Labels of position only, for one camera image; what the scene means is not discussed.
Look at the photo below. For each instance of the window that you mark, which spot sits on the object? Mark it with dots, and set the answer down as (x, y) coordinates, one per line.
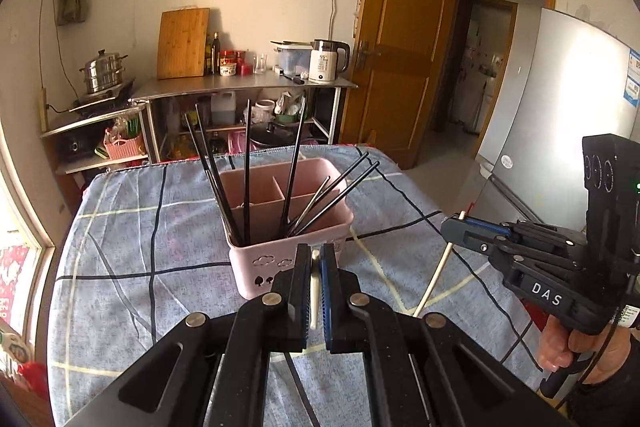
(17, 257)

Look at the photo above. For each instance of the steel steamer pot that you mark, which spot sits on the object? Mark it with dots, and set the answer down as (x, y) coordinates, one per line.
(102, 74)

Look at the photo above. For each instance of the metal shelf rack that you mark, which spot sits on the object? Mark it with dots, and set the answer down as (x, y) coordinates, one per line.
(85, 124)

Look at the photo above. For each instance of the small pink woven basket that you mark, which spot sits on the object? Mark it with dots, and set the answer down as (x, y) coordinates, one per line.
(124, 148)

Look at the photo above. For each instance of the light wooden chopstick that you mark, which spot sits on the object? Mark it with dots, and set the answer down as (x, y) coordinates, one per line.
(315, 292)
(440, 264)

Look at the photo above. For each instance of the steel kitchen table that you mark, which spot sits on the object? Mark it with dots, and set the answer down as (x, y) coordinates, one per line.
(240, 84)

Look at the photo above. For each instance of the pink plastic chopstick basket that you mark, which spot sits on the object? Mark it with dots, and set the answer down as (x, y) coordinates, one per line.
(260, 277)

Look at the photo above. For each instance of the person's right hand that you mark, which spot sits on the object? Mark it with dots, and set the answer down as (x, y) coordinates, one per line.
(556, 347)

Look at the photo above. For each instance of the black kitchen knife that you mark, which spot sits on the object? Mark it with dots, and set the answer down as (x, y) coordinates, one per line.
(292, 78)

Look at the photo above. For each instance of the clear plastic storage box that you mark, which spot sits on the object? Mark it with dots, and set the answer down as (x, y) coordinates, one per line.
(292, 59)

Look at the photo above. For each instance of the bamboo cutting board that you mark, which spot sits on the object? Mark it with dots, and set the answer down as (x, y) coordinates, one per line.
(182, 44)

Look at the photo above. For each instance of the dark oil bottle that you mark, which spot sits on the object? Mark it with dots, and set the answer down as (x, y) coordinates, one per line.
(216, 57)

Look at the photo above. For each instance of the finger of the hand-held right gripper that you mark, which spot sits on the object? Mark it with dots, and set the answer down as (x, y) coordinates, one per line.
(470, 237)
(487, 224)

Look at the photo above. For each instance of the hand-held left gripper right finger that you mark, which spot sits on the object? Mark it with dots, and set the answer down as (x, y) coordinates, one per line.
(326, 297)

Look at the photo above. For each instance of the person's right forearm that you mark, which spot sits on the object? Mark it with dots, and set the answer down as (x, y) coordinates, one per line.
(620, 387)

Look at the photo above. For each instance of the black cooking pot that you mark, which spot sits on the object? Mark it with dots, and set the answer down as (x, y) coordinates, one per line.
(272, 137)

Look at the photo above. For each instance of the black chopstick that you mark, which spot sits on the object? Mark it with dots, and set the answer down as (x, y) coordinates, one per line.
(295, 157)
(345, 178)
(210, 172)
(247, 157)
(212, 152)
(350, 191)

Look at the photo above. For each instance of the white electric kettle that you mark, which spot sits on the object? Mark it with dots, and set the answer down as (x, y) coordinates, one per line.
(322, 64)

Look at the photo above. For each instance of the brown wooden door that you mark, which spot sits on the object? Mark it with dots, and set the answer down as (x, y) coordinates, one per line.
(395, 32)

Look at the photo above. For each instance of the silver metal chopstick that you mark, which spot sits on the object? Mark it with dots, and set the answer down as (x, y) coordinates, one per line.
(315, 197)

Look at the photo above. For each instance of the clear drinking glass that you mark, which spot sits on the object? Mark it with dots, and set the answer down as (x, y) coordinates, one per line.
(260, 64)

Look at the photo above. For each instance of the white cup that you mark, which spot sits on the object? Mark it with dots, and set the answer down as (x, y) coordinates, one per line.
(264, 111)

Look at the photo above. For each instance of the black gas stove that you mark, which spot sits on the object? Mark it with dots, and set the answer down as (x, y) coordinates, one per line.
(102, 99)

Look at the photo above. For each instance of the silver refrigerator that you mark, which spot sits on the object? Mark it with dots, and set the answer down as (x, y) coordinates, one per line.
(550, 117)

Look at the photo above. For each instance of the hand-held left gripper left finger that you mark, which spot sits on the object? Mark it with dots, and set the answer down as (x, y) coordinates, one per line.
(303, 277)

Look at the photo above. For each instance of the white jar with red lid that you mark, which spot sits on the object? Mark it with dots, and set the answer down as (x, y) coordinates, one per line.
(228, 66)

